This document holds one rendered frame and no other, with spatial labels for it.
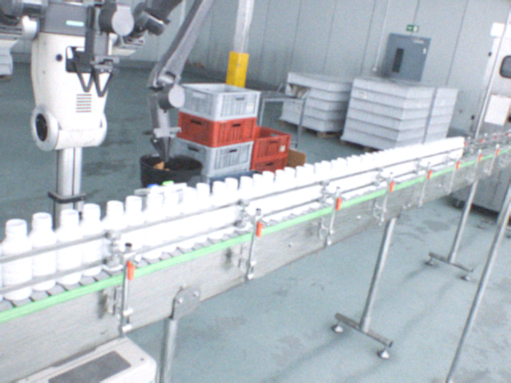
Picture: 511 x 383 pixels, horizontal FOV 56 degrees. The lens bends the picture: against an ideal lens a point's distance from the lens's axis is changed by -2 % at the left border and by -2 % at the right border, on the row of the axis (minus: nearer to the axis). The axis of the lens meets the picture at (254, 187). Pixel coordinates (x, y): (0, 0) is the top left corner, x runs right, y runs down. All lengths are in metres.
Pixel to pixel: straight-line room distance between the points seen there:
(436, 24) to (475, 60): 1.23
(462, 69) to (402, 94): 4.02
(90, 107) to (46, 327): 0.85
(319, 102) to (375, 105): 1.12
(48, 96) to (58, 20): 0.25
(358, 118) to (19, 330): 7.48
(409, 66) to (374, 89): 4.14
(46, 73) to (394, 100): 6.74
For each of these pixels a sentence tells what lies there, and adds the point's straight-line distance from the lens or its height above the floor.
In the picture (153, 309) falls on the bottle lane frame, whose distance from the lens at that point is 1.33.
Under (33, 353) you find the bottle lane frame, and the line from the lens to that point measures 1.18.
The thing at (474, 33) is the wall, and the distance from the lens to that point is 11.80.
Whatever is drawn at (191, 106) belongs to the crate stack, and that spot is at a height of 0.95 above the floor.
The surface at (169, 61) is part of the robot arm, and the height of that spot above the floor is 1.47.
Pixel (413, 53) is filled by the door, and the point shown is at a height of 1.70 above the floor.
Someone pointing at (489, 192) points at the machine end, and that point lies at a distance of 6.00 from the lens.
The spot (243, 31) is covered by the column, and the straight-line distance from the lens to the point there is 11.82.
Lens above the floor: 1.59
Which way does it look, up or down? 18 degrees down
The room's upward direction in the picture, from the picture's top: 9 degrees clockwise
